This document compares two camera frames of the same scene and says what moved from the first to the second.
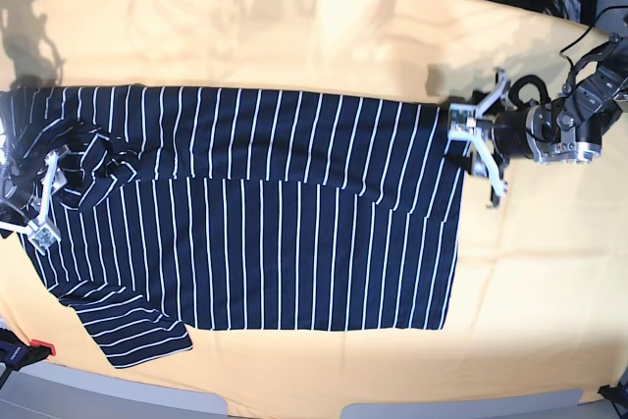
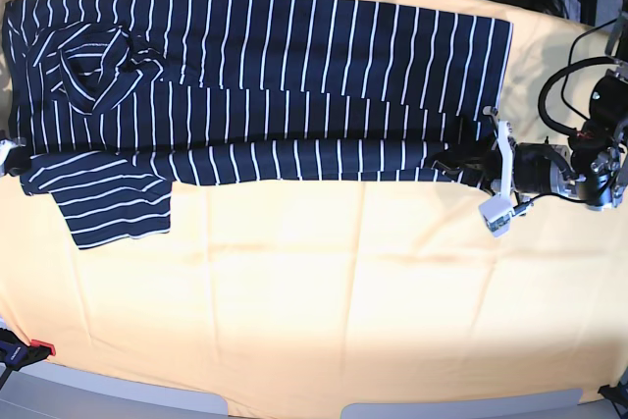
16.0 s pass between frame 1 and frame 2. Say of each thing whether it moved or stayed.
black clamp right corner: stayed
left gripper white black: moved
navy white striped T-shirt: moved
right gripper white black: moved
